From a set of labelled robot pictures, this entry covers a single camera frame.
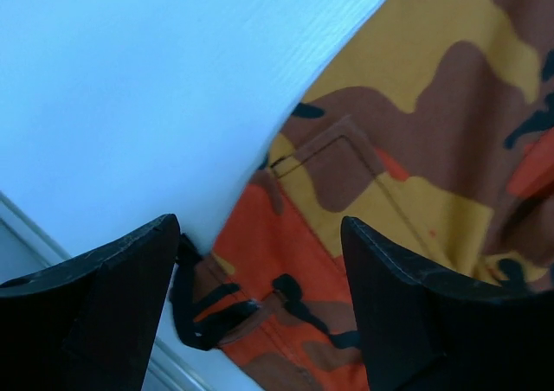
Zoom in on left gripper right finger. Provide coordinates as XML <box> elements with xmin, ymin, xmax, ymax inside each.
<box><xmin>341</xmin><ymin>217</ymin><xmax>553</xmax><ymax>390</ymax></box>

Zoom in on aluminium frame rail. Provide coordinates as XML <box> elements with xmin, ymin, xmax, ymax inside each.
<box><xmin>1</xmin><ymin>195</ymin><xmax>212</xmax><ymax>391</ymax></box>

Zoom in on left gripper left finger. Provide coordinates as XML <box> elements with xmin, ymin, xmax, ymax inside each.
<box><xmin>1</xmin><ymin>215</ymin><xmax>180</xmax><ymax>390</ymax></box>

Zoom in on orange camouflage trousers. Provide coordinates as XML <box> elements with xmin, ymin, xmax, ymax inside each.
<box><xmin>169</xmin><ymin>0</ymin><xmax>553</xmax><ymax>390</ymax></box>

